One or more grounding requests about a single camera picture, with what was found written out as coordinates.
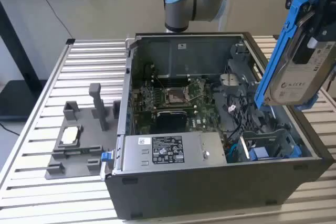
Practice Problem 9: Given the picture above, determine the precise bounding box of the flat black wire white tag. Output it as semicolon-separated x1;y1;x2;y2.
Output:
222;104;238;141

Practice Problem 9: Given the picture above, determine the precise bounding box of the black RAM slot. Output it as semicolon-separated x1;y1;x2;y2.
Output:
152;73;191;78
152;77;191;83

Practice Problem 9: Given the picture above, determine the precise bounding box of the hard disk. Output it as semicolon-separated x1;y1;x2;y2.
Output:
254;0;336;112

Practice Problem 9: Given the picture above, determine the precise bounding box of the CPU socket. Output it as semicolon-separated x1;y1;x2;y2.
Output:
162;86;190;105

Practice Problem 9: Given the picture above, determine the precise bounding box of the black open PC case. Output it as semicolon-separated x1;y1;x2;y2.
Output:
101;31;334;221

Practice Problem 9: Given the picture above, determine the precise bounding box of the silver CPU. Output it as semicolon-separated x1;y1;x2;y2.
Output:
60;126;79;145

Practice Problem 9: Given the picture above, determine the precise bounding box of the grey metal drive cage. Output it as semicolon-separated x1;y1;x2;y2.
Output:
214;42;266;99

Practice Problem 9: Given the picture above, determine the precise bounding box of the grey metal disk bay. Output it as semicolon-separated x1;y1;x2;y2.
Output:
227;128;302;163

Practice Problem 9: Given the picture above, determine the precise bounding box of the blue plastic disk carrier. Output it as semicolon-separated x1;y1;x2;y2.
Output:
248;147;268;161

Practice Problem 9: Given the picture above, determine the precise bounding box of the green motherboard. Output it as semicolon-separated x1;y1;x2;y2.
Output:
131;77;229;135

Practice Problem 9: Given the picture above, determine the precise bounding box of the silver power supply with label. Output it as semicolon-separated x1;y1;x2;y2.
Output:
121;132;228;172

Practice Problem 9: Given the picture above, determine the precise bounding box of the black furniture frame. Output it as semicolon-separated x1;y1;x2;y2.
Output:
0;1;45;122

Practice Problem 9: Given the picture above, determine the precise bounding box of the grey parts rack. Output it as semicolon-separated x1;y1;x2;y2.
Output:
45;83;122;182

